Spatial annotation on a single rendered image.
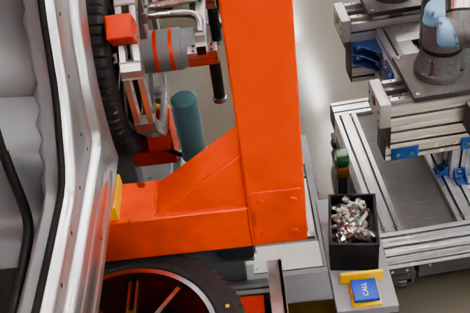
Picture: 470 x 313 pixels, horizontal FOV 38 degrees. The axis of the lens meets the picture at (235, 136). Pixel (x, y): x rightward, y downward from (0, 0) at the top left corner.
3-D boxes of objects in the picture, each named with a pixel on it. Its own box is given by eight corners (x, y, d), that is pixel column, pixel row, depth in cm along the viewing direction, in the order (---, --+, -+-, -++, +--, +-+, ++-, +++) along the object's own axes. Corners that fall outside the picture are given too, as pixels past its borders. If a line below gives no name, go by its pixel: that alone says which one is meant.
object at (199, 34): (143, 19, 213) (136, -11, 206) (204, 12, 212) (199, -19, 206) (140, 49, 200) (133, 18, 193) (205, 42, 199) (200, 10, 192)
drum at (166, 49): (138, 59, 232) (130, 24, 223) (200, 52, 232) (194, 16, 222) (136, 84, 221) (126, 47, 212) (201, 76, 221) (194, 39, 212)
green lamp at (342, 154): (334, 158, 207) (333, 148, 205) (347, 156, 207) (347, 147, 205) (336, 167, 204) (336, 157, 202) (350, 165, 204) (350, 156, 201)
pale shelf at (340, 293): (315, 206, 220) (315, 200, 218) (368, 200, 219) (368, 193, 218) (337, 318, 187) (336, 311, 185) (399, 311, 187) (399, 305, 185)
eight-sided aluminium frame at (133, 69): (153, 74, 261) (122, -60, 226) (170, 72, 260) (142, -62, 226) (145, 170, 219) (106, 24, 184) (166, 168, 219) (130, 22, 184)
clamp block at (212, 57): (189, 58, 207) (187, 44, 204) (218, 54, 207) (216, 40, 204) (189, 68, 204) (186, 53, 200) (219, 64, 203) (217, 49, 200)
